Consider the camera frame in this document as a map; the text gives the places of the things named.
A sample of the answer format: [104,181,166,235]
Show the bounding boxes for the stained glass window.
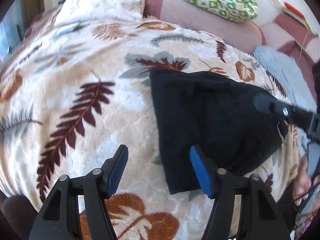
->
[0,0,28,58]

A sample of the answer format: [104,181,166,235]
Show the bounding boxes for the person's floral clothing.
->
[294,211,319,240]

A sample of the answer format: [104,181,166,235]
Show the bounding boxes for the blue-grey quilted cloth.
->
[252,45,318,110]

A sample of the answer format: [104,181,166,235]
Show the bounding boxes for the green checkered quilt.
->
[166,0,258,23]

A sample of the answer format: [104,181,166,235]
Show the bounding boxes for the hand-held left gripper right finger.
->
[189,145,292,240]

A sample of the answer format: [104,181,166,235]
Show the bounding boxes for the pink padded headboard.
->
[145,0,320,65]

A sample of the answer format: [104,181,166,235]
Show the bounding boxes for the red book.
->
[281,1,312,28]

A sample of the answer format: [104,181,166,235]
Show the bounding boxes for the white twig print pillow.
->
[54,0,150,27]

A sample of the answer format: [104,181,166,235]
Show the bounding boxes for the black pants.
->
[149,70,290,195]

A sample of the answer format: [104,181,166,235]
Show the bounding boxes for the person's right hand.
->
[292,159,313,205]

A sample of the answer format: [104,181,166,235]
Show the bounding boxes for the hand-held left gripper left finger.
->
[29,144,129,240]

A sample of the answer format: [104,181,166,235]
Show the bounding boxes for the leaf print blanket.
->
[0,5,300,240]

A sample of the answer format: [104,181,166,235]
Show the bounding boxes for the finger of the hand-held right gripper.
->
[252,92,320,135]

